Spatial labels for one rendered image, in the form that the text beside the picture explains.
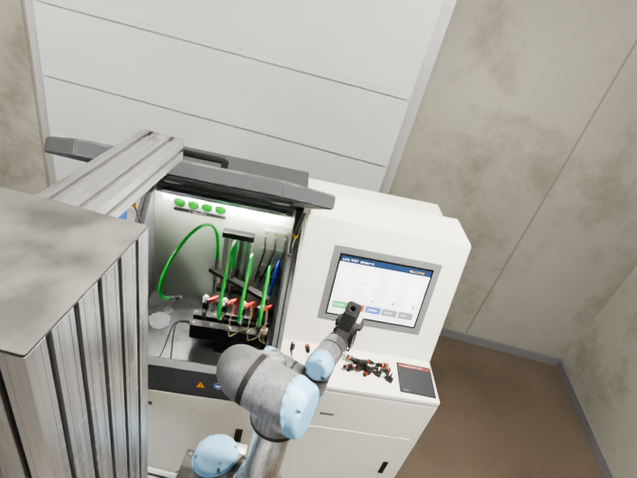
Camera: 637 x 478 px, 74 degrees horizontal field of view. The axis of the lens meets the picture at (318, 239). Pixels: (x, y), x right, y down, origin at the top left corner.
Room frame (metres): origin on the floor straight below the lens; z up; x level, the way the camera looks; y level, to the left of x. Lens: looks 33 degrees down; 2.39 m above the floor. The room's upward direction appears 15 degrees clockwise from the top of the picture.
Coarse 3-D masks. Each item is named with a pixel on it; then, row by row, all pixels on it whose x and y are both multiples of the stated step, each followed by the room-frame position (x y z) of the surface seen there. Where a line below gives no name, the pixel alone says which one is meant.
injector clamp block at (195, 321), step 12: (216, 312) 1.38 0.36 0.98; (192, 324) 1.27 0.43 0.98; (204, 324) 1.29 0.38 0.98; (216, 324) 1.31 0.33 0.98; (252, 324) 1.37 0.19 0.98; (192, 336) 1.27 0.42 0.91; (204, 336) 1.28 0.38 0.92; (216, 336) 1.29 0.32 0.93; (240, 336) 1.30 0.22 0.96; (252, 336) 1.31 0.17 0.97; (264, 336) 1.32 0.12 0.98; (216, 348) 1.29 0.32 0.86
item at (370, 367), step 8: (352, 360) 1.29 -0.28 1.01; (360, 360) 1.28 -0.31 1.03; (368, 360) 1.32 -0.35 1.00; (344, 368) 1.24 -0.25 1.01; (352, 368) 1.26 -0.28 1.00; (360, 368) 1.26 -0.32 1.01; (368, 368) 1.27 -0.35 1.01; (376, 368) 1.28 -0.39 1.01; (384, 368) 1.29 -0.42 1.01; (376, 376) 1.26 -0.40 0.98
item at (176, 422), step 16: (160, 400) 1.06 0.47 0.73; (176, 400) 1.07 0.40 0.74; (192, 400) 1.07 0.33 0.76; (208, 400) 1.08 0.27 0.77; (224, 400) 1.09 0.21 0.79; (160, 416) 1.06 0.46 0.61; (176, 416) 1.07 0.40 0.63; (192, 416) 1.08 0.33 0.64; (208, 416) 1.08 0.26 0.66; (224, 416) 1.09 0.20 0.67; (240, 416) 1.10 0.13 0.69; (160, 432) 1.06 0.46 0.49; (176, 432) 1.07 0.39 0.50; (192, 432) 1.08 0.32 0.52; (208, 432) 1.09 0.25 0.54; (224, 432) 1.09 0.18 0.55; (240, 432) 1.10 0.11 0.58; (160, 448) 1.06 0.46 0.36; (176, 448) 1.07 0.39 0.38; (192, 448) 1.08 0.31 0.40; (160, 464) 1.06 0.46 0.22; (176, 464) 1.07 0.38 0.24
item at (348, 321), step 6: (348, 306) 1.03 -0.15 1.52; (354, 306) 1.02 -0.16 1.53; (360, 306) 1.02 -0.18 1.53; (348, 312) 1.01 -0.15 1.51; (354, 312) 1.01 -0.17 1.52; (342, 318) 1.00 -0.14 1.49; (348, 318) 1.00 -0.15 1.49; (354, 318) 1.00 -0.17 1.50; (342, 324) 0.99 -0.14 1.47; (348, 324) 0.99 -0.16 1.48; (354, 324) 0.99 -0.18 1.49; (336, 330) 0.98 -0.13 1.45; (342, 330) 0.98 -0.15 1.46; (348, 330) 0.98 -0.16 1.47; (348, 336) 0.96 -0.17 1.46
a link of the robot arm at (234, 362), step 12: (228, 348) 0.64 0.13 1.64; (240, 348) 0.62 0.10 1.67; (252, 348) 0.63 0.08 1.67; (264, 348) 0.89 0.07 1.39; (276, 348) 0.91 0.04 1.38; (228, 360) 0.59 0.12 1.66; (240, 360) 0.58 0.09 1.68; (252, 360) 0.59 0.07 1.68; (288, 360) 0.87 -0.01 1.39; (216, 372) 0.59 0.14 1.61; (228, 372) 0.56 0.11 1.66; (240, 372) 0.56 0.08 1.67; (228, 384) 0.55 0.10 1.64; (228, 396) 0.54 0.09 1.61
